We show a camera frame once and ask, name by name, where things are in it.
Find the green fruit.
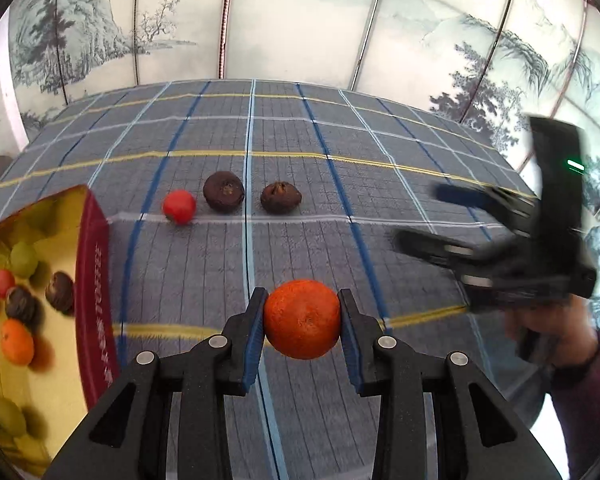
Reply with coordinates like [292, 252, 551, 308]
[0, 398, 27, 438]
[9, 242, 38, 280]

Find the orange mandarin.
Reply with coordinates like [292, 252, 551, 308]
[0, 318, 35, 366]
[263, 280, 340, 360]

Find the dark brown fruit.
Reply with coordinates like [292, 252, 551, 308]
[202, 171, 245, 214]
[45, 271, 74, 314]
[260, 181, 302, 214]

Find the small red fruit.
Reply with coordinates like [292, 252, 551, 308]
[162, 190, 197, 226]
[0, 268, 16, 299]

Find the purple sleeve right forearm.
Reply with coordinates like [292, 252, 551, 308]
[550, 330, 600, 479]

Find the person right hand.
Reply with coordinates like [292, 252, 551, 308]
[504, 296, 598, 368]

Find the red gold tin box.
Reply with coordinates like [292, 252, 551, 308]
[0, 185, 119, 479]

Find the painted folding screen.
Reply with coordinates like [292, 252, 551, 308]
[8, 0, 600, 322]

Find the grey plaid tablecloth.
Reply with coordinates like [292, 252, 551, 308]
[0, 78, 546, 480]

